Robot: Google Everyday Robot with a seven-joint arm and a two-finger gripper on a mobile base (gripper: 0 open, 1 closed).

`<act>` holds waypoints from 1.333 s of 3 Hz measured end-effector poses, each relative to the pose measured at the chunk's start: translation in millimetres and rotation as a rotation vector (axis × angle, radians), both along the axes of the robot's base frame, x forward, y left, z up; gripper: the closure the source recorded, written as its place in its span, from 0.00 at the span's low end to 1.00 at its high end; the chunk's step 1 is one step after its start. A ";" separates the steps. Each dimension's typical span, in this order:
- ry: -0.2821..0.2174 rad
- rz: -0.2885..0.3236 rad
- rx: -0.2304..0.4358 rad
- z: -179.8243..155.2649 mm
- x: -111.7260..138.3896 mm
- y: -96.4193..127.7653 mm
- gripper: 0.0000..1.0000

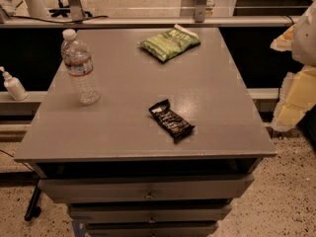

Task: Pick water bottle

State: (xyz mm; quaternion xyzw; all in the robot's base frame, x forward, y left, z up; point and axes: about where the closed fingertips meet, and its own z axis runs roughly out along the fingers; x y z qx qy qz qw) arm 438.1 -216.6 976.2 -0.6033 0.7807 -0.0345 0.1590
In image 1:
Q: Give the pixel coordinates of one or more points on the green chip bag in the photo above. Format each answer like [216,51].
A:
[171,43]

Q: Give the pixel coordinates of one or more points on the black candy bar wrapper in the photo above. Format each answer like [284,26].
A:
[174,124]

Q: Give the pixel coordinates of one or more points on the clear plastic water bottle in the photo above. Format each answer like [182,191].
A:
[77,59]

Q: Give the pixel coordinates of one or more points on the grey drawer cabinet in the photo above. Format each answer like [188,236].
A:
[118,171]

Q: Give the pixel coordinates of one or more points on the white pump dispenser bottle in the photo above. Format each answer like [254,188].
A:
[13,86]

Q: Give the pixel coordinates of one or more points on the grey metal rail frame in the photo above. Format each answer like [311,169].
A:
[78,19]

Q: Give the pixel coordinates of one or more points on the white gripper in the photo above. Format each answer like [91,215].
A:
[305,39]

